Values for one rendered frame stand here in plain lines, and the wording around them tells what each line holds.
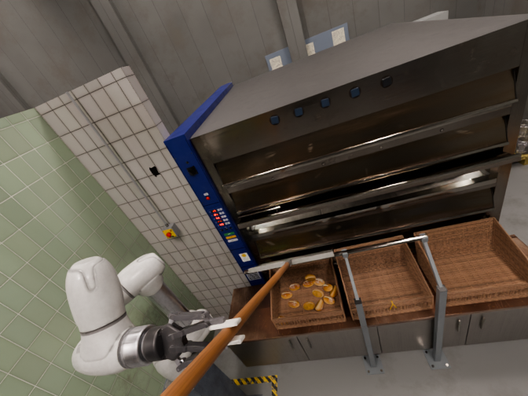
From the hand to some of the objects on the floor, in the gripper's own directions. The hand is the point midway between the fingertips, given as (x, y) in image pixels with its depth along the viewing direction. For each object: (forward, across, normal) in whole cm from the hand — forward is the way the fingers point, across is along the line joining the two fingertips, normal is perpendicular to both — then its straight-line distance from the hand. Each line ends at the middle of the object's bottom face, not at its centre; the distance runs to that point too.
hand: (227, 331), depth 55 cm
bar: (+28, +100, -183) cm, 210 cm away
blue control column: (-45, +5, -292) cm, 296 cm away
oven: (+52, +5, -291) cm, 296 cm away
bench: (+46, +86, -199) cm, 221 cm away
